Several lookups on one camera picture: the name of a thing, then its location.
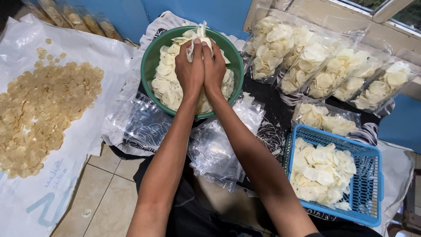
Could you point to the white woven sack sheet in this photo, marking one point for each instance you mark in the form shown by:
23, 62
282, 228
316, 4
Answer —
82, 138

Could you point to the green plastic bowl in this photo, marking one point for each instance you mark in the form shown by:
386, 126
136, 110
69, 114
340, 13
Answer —
149, 65

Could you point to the pile of white basket crackers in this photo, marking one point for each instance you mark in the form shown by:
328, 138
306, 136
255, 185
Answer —
320, 174

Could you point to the blue plastic basket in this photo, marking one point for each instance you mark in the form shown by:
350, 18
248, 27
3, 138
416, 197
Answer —
368, 177

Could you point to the person's left hand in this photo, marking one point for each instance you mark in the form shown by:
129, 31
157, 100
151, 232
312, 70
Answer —
189, 74

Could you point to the heap of white bowl crackers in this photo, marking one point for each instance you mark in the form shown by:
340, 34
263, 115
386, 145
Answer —
166, 85

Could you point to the large pile of clear bags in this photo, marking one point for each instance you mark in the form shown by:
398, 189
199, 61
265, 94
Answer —
213, 151

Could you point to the row of tan cracker packets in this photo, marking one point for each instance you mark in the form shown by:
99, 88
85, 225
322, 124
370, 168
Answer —
75, 19

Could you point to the heap of tan round crackers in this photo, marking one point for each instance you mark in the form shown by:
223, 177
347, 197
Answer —
42, 112

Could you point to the person's right hand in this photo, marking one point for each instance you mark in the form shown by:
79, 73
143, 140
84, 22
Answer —
213, 74

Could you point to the person's black clothing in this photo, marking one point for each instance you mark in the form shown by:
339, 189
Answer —
184, 204

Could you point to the black leaf-print cloth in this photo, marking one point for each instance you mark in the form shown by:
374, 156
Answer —
273, 108

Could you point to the handful of white crackers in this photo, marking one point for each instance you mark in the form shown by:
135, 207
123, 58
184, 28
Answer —
197, 33

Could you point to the row of white cracker packets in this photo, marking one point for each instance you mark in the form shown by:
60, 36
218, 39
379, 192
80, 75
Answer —
315, 62

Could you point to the small pile of clear bags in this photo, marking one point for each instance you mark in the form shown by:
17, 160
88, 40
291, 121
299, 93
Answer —
148, 123

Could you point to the white plastic sheet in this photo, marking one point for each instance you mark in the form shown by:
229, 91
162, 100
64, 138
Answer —
396, 171

